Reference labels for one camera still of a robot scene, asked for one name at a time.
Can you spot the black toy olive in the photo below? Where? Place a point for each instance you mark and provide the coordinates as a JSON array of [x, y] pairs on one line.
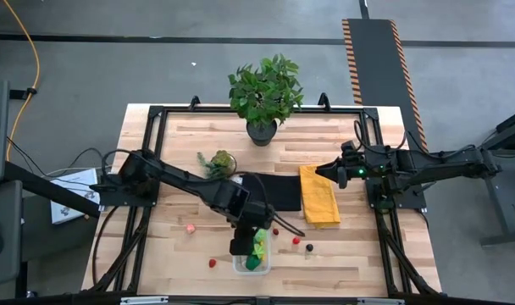
[[309, 247]]

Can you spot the red toy tomato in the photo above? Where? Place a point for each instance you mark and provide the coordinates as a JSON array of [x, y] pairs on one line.
[[296, 240]]

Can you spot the black floor mat striped edges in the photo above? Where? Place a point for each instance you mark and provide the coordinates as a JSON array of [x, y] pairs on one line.
[[376, 63]]

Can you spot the black diagonal beam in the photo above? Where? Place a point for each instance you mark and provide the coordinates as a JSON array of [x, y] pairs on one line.
[[50, 190]]

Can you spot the wide grey desk panel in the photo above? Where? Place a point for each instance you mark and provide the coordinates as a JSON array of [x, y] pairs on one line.
[[7, 267]]

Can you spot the succulent plant in bowl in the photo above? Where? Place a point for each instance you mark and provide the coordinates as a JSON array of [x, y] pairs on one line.
[[220, 163]]

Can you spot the red toy strawberry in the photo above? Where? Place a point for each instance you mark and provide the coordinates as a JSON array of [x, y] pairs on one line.
[[212, 263]]

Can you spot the white booklet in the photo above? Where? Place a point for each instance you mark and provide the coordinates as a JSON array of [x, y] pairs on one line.
[[77, 182]]

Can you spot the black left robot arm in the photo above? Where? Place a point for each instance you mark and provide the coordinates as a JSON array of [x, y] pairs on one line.
[[189, 184]]

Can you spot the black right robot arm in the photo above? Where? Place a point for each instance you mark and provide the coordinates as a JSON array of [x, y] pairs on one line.
[[431, 165]]

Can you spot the light green toy lettuce leaf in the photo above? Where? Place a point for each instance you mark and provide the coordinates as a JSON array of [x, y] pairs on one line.
[[261, 243]]

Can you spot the leafy plant in black pot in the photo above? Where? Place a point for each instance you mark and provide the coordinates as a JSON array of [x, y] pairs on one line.
[[261, 89]]

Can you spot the clear plastic tupperware container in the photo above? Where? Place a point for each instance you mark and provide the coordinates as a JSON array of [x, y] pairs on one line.
[[264, 271]]

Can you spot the dark metal stand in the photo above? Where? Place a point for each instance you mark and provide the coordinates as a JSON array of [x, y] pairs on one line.
[[499, 212]]

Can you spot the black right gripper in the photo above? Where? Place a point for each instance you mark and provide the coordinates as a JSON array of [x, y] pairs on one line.
[[352, 167]]

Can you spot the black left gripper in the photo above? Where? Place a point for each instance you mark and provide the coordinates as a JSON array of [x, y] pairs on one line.
[[242, 245]]

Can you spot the green toy bell pepper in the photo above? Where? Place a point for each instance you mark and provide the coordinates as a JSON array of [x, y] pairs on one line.
[[253, 263]]

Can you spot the pink toy fruit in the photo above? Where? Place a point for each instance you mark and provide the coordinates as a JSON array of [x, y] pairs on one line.
[[190, 229]]

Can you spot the black cloth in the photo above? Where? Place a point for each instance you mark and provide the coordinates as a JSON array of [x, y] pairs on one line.
[[283, 190]]

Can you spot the yellow cloth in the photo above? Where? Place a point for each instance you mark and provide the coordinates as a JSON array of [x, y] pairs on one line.
[[319, 195]]

